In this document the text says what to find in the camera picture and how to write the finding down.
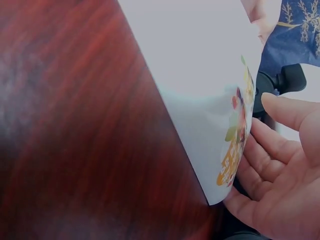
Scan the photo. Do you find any person's left hand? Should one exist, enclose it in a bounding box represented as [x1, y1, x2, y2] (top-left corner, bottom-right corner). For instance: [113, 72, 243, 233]
[241, 0, 284, 49]

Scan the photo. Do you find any black knob mount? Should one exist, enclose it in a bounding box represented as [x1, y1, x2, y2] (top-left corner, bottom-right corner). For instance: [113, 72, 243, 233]
[251, 63, 308, 120]

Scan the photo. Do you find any person's right hand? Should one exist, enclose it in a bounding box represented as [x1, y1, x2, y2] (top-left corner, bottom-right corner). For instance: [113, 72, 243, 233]
[224, 92, 320, 240]

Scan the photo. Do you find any white sheet with colourful print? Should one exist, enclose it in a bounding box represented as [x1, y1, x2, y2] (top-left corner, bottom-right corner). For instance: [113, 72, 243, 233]
[117, 0, 264, 207]

